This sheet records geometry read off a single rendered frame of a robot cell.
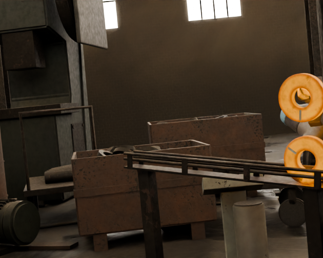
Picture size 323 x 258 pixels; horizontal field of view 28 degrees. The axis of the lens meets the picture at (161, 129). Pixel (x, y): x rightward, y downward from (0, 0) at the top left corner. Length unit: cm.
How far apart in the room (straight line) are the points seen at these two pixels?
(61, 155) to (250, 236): 442
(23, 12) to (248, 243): 479
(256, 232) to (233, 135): 344
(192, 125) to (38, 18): 201
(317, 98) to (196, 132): 379
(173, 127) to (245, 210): 340
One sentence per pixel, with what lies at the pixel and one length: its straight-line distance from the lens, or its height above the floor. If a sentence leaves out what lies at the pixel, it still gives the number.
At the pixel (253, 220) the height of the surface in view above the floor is 46.
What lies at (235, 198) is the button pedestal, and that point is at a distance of 260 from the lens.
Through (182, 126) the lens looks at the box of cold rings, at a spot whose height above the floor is 69.
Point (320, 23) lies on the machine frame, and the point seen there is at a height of 109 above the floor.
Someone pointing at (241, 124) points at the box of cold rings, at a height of 66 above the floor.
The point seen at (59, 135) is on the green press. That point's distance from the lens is 665.
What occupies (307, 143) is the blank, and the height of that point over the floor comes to 76.
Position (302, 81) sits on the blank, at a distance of 208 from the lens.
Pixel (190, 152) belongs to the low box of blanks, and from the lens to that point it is 424.
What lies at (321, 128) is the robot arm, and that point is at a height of 78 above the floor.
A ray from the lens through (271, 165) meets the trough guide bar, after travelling 219.
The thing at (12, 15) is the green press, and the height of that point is 196.
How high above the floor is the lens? 93
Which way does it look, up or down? 2 degrees down
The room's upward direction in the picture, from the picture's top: 6 degrees counter-clockwise
